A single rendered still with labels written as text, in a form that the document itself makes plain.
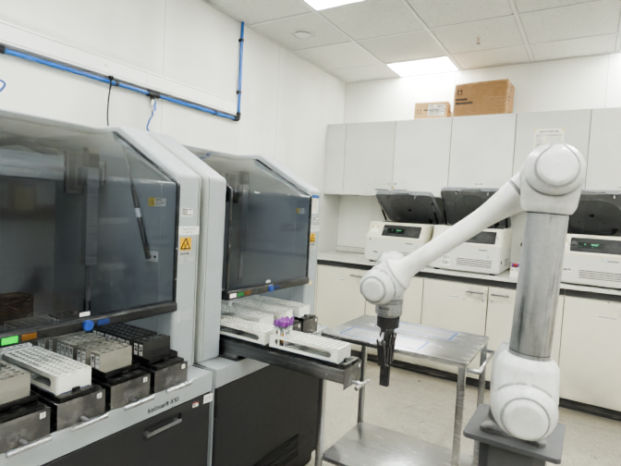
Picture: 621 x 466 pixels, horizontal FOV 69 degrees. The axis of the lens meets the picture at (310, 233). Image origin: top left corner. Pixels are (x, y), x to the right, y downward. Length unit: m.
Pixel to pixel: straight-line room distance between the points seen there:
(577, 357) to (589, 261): 0.69
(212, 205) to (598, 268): 2.78
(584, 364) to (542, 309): 2.55
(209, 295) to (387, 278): 0.76
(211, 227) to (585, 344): 2.85
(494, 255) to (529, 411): 2.57
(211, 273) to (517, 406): 1.11
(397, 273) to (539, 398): 0.46
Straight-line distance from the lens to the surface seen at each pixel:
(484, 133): 4.13
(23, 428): 1.37
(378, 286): 1.29
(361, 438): 2.35
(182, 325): 1.72
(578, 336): 3.79
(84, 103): 2.77
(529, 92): 4.50
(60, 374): 1.44
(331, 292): 4.28
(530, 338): 1.31
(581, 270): 3.73
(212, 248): 1.76
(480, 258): 3.79
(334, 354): 1.62
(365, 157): 4.44
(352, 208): 4.84
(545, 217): 1.28
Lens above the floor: 1.34
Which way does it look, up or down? 3 degrees down
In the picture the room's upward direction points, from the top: 3 degrees clockwise
